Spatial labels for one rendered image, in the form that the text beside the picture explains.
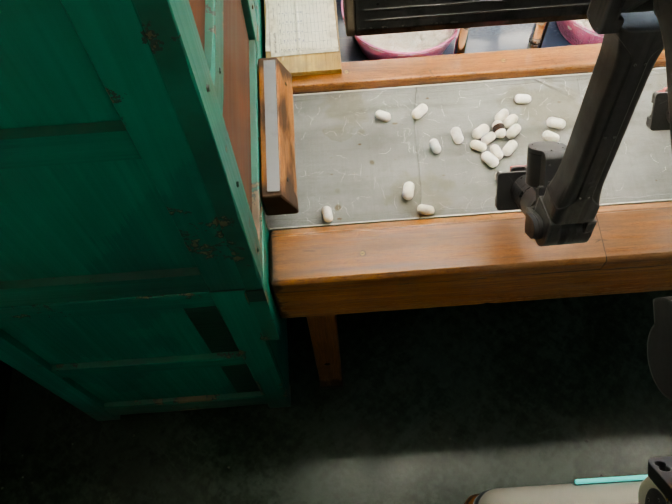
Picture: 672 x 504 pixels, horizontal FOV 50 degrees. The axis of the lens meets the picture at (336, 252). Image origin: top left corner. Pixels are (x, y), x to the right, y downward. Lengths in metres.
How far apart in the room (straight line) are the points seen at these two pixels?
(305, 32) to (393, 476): 1.11
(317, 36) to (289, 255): 0.48
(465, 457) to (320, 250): 0.87
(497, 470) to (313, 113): 1.04
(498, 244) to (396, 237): 0.18
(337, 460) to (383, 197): 0.83
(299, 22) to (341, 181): 0.37
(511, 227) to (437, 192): 0.15
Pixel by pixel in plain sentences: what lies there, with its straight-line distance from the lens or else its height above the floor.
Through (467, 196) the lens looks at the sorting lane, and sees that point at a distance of 1.36.
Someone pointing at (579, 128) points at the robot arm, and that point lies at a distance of 0.97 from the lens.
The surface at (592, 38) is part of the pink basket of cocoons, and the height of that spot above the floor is 0.74.
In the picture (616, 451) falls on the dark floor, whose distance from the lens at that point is 2.05.
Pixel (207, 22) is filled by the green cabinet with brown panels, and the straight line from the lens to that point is 0.90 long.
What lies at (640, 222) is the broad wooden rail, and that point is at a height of 0.76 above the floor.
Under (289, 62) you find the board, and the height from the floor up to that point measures 0.78.
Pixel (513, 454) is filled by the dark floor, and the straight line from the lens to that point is 1.98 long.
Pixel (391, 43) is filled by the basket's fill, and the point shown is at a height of 0.73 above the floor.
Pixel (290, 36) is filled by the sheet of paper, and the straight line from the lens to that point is 1.53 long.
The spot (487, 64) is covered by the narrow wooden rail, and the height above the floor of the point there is 0.76.
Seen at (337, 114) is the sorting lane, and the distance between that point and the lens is 1.45.
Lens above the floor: 1.92
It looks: 65 degrees down
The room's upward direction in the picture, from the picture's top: 4 degrees counter-clockwise
